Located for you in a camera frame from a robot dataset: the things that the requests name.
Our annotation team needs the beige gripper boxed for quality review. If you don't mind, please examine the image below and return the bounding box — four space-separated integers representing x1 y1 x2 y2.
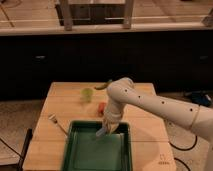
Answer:
102 118 119 134

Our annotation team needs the blue-grey sponge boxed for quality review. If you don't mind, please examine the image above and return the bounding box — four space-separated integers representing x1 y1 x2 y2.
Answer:
96 127 107 138

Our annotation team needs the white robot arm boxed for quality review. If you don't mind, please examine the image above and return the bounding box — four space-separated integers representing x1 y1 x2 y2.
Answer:
103 77 213 171

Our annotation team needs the green plastic tray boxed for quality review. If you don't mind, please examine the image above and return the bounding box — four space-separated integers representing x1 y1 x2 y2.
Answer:
60 121 133 171

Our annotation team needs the orange tomato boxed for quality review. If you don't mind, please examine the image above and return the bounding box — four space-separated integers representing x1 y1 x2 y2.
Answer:
98 102 106 116

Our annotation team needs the green chili pepper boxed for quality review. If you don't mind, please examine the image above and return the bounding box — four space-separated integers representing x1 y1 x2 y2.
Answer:
94 79 113 90

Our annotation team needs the green plastic cup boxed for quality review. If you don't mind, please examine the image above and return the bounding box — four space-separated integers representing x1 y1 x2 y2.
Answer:
81 88 93 103

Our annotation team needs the black bar at table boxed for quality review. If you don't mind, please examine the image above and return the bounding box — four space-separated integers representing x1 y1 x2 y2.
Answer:
17 129 33 171

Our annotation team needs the dark blue object on floor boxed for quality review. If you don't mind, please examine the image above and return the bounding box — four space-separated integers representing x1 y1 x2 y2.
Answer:
185 92 212 107

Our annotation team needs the black cable on floor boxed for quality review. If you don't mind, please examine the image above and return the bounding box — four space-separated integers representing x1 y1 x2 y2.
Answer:
168 129 199 171

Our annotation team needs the wooden stool frame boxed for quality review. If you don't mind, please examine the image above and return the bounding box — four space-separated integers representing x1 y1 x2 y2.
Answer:
54 0 134 31

